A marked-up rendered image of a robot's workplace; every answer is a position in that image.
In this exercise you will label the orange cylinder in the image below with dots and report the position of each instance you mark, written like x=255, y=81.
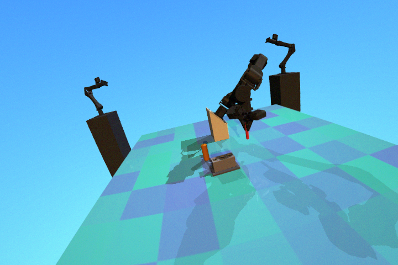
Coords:
x=205, y=152

